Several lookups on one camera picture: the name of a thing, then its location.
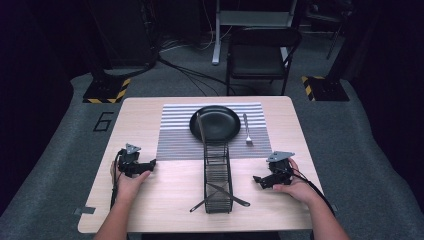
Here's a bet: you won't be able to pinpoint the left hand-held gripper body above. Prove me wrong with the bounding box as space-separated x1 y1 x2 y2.
116 143 148 178

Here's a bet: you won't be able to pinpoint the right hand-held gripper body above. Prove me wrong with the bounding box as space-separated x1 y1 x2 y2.
265 150 296 186

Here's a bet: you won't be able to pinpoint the person's left hand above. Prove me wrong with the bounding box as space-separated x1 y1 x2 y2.
109 160 152 203

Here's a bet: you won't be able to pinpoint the person's right hand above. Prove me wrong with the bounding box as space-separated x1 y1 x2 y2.
272 157 317 205

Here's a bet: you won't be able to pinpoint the grey striped placemat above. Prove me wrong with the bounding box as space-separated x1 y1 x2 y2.
155 102 274 162

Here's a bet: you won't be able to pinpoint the dark knife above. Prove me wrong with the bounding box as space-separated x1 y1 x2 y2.
207 182 251 208

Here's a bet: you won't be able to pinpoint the silver fork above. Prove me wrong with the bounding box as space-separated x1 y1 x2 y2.
242 112 254 147

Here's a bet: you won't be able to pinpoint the grey tape strip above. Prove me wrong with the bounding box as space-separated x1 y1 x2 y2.
73 206 97 216

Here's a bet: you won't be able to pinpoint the dark cutlery piece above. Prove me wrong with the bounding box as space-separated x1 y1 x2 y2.
189 190 222 214

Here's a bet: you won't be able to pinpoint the black round plate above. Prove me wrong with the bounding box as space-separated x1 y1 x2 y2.
188 104 242 143

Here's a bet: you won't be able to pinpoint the black base with hazard stripes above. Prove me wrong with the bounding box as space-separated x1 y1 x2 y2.
82 76 132 105
301 75 351 103

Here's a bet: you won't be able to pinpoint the black folding chair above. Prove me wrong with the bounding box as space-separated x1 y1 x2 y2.
225 27 303 97

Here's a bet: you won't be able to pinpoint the dark metal stand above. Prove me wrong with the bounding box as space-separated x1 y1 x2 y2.
304 0 354 62

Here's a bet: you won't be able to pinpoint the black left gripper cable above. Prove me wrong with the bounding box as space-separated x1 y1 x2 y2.
109 149 125 210

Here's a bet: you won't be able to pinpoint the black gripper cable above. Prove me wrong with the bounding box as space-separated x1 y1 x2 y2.
109 149 125 210
289 168 336 216

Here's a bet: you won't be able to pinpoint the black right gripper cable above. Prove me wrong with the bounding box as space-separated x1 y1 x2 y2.
289 168 336 216

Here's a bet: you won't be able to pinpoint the black wire cutlery rack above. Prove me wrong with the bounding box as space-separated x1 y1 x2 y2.
202 139 234 215

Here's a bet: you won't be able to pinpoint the black floor cables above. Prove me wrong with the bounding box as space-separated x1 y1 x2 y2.
146 36 259 98

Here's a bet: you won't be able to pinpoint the white metal desk frame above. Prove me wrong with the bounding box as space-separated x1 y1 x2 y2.
211 0 298 66

